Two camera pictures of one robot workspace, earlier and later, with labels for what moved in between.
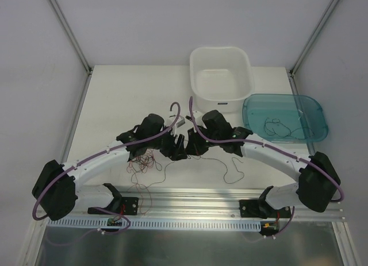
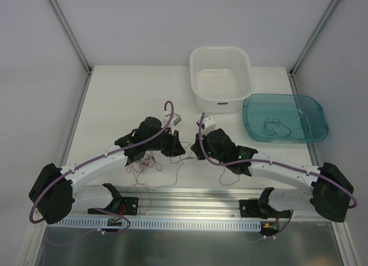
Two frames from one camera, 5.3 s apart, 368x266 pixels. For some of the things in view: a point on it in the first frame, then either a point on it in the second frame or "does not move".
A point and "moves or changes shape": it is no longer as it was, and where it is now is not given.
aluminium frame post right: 317,31 does not move
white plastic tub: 220,77 does not move
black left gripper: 169,147 does not move
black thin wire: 226,170 moves or changes shape
